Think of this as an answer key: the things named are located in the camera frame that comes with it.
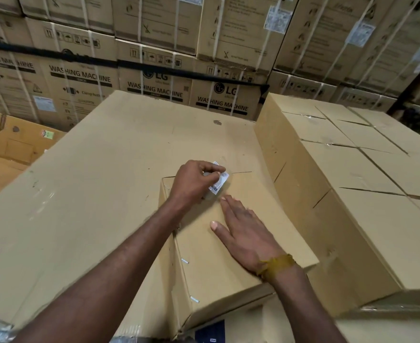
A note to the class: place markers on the stack of printed appliance cartons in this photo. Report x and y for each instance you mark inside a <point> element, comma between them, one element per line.
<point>231,35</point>

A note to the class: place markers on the group of plain taped boxes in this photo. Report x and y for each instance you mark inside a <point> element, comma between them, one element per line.
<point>356,196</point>

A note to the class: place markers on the person's right thumb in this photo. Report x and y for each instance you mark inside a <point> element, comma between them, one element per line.
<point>219,228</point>

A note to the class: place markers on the person's left fingers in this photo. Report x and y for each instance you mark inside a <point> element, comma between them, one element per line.
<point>207,170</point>

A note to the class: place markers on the person's left hand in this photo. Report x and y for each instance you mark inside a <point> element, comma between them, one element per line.
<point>188,182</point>

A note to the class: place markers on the dark blue label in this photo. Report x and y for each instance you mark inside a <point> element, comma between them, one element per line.
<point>210,332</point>

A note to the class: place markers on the small stapled cardboard box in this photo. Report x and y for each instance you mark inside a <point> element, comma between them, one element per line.
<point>210,267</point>

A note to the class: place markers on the open cardboard box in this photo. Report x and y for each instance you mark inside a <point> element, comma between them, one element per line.
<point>13,146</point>

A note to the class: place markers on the person's left forearm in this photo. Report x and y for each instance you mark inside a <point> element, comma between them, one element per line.
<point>109,278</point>

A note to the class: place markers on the white printed label sticker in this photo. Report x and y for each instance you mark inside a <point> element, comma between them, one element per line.
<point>220,182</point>

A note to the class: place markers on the person's right forearm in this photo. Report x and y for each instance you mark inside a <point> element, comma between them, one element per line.
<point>302,310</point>

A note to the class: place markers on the yellow thread wristband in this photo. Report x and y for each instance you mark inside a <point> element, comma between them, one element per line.
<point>277,266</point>

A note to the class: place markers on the person's right hand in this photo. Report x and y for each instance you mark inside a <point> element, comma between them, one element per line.
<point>247,233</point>

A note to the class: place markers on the large flat cardboard carton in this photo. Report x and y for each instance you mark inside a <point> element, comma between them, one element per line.
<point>99,175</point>

